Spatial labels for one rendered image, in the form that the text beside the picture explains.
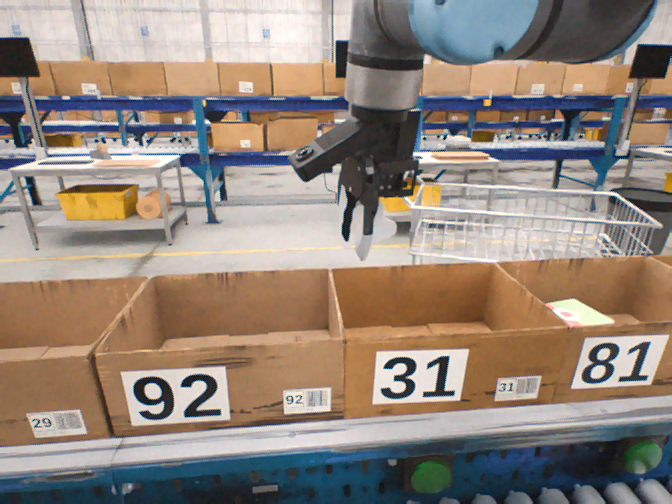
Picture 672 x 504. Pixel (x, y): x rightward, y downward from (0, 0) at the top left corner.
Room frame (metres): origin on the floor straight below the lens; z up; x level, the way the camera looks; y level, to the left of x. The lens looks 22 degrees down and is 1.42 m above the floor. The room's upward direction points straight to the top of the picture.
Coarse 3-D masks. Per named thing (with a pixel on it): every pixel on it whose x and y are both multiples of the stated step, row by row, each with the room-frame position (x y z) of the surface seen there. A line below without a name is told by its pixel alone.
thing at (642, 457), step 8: (632, 448) 0.54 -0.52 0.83; (640, 448) 0.54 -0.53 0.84; (648, 448) 0.54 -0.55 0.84; (656, 448) 0.54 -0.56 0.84; (624, 456) 0.54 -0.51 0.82; (632, 456) 0.54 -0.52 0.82; (640, 456) 0.54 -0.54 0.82; (648, 456) 0.54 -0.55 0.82; (656, 456) 0.54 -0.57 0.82; (624, 464) 0.54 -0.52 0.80; (632, 464) 0.54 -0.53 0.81; (640, 464) 0.54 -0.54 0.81; (648, 464) 0.54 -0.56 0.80; (656, 464) 0.54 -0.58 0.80; (632, 472) 0.54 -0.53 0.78; (640, 472) 0.54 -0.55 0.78
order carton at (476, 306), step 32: (352, 288) 0.85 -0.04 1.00; (384, 288) 0.86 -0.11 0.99; (416, 288) 0.87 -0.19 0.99; (448, 288) 0.88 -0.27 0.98; (480, 288) 0.88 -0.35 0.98; (512, 288) 0.79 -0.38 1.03; (352, 320) 0.85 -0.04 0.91; (384, 320) 0.86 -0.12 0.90; (416, 320) 0.87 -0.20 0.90; (448, 320) 0.88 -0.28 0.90; (480, 320) 0.88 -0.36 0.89; (512, 320) 0.76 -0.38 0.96; (544, 320) 0.67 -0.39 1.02; (352, 352) 0.56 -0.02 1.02; (480, 352) 0.58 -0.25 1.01; (512, 352) 0.59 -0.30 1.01; (544, 352) 0.60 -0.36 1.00; (352, 384) 0.56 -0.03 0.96; (480, 384) 0.59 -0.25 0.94; (544, 384) 0.60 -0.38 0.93; (352, 416) 0.56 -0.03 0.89; (384, 416) 0.57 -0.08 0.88
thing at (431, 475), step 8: (424, 464) 0.50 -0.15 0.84; (432, 464) 0.50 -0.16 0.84; (440, 464) 0.50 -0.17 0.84; (416, 472) 0.50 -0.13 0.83; (424, 472) 0.50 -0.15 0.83; (432, 472) 0.50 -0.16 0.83; (440, 472) 0.50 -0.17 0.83; (448, 472) 0.50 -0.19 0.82; (416, 480) 0.50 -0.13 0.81; (424, 480) 0.50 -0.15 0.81; (432, 480) 0.50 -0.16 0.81; (440, 480) 0.50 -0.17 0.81; (448, 480) 0.50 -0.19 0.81; (416, 488) 0.50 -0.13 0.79; (424, 488) 0.50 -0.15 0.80; (432, 488) 0.50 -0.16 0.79; (440, 488) 0.50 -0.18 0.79
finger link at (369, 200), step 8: (368, 184) 0.51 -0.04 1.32; (368, 192) 0.51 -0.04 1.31; (376, 192) 0.52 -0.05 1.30; (360, 200) 0.53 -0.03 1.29; (368, 200) 0.51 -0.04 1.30; (376, 200) 0.51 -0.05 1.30; (368, 208) 0.51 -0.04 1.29; (376, 208) 0.51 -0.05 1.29; (368, 216) 0.51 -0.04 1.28; (368, 224) 0.51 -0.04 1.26; (368, 232) 0.52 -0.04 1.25
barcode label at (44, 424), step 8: (32, 416) 0.51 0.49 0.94; (40, 416) 0.51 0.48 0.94; (48, 416) 0.51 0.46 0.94; (56, 416) 0.51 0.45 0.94; (64, 416) 0.51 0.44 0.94; (72, 416) 0.51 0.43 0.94; (80, 416) 0.51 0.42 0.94; (32, 424) 0.51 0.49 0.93; (40, 424) 0.51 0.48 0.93; (48, 424) 0.51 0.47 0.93; (56, 424) 0.51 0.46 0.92; (64, 424) 0.51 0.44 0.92; (72, 424) 0.51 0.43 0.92; (80, 424) 0.51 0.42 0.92; (40, 432) 0.51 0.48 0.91; (48, 432) 0.51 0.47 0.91; (56, 432) 0.51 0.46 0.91; (64, 432) 0.51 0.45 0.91; (72, 432) 0.51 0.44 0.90; (80, 432) 0.51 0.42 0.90
